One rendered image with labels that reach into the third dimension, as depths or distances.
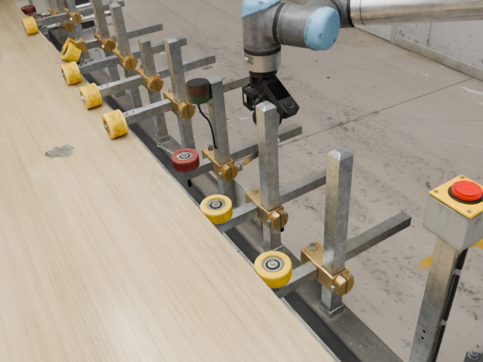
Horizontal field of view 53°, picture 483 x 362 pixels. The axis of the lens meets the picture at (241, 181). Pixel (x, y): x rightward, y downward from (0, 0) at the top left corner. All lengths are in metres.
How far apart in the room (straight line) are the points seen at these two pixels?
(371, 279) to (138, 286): 1.40
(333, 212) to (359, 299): 1.22
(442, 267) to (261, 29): 0.63
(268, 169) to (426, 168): 1.90
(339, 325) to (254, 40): 0.69
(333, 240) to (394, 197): 1.70
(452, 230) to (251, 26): 0.64
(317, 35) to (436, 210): 0.49
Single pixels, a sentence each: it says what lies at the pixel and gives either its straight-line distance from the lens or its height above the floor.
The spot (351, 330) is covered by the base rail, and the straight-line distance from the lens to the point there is 1.20.
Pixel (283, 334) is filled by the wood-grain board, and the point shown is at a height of 0.90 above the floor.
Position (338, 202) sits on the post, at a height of 1.05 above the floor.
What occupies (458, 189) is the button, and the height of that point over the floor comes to 1.23.
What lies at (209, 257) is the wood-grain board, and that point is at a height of 0.90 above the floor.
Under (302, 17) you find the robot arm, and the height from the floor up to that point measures 1.33.
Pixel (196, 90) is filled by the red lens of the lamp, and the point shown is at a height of 1.13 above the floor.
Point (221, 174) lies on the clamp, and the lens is 1.40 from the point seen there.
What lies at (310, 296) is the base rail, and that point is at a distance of 1.25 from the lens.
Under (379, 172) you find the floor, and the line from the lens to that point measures 2.88.
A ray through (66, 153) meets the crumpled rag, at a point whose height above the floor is 0.91.
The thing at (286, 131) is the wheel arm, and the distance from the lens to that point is 1.57.
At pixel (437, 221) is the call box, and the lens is 0.76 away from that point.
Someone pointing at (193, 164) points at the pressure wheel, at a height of 0.89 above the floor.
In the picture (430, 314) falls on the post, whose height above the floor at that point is 0.97.
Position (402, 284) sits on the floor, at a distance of 2.27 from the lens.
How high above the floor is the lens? 1.66
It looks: 36 degrees down
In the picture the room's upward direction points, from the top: 5 degrees counter-clockwise
